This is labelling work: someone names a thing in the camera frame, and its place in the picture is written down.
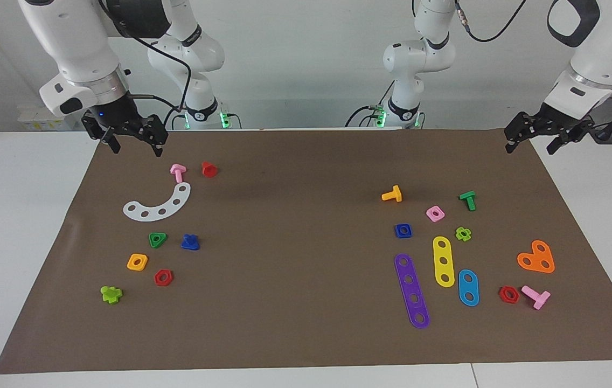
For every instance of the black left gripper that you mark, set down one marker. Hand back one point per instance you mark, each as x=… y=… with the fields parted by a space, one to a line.
x=546 y=124

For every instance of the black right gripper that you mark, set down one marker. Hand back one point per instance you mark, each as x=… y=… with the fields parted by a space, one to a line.
x=123 y=121

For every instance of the blue plastic screw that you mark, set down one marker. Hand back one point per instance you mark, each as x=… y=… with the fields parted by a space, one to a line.
x=190 y=243

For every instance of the blue square nut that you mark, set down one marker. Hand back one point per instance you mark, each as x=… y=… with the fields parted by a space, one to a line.
x=397 y=231

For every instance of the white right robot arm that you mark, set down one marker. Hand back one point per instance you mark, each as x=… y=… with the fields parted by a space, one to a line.
x=74 y=43

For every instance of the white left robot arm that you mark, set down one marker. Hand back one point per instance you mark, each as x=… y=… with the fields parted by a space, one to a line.
x=607 y=54

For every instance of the pink plastic screw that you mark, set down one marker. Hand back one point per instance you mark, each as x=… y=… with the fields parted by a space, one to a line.
x=178 y=173
x=540 y=298

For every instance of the red plastic screw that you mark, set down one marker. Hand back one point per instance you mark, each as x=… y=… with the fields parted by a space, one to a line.
x=209 y=170

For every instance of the green plastic screw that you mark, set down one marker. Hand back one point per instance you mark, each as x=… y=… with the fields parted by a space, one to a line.
x=470 y=202

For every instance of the green triangular nut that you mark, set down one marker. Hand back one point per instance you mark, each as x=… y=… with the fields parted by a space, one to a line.
x=163 y=236

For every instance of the lime green flower nut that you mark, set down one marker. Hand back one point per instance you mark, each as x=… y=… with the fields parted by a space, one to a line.
x=468 y=235

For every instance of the orange square nut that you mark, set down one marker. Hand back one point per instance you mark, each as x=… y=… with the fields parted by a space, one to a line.
x=130 y=263

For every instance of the pink square nut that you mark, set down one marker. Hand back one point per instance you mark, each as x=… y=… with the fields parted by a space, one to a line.
x=429 y=214

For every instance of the red hexagonal nut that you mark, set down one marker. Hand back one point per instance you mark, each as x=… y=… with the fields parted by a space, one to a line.
x=501 y=295
x=157 y=278

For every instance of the orange plastic screw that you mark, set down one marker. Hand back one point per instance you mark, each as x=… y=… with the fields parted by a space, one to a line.
x=396 y=194

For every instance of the lime green cross screw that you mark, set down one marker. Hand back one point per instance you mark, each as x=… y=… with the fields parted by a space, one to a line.
x=111 y=295

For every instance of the white curved perforated plate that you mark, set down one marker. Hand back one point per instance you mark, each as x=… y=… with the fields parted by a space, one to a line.
x=153 y=213

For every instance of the white box with labels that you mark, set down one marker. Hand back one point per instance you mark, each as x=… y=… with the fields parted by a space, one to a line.
x=34 y=121

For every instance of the orange heart-shaped plate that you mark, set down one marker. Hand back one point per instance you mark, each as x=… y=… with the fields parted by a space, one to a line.
x=536 y=257

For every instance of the yellow three-hole plate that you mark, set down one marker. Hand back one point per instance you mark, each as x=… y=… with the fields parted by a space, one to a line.
x=443 y=252

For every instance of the blue two-hole plate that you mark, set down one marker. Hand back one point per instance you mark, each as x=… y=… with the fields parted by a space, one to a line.
x=467 y=288

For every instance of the purple four-hole strip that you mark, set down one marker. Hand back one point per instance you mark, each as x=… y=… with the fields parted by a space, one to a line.
x=406 y=270

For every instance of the brown table mat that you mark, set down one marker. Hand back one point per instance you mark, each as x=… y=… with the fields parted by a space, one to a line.
x=295 y=302

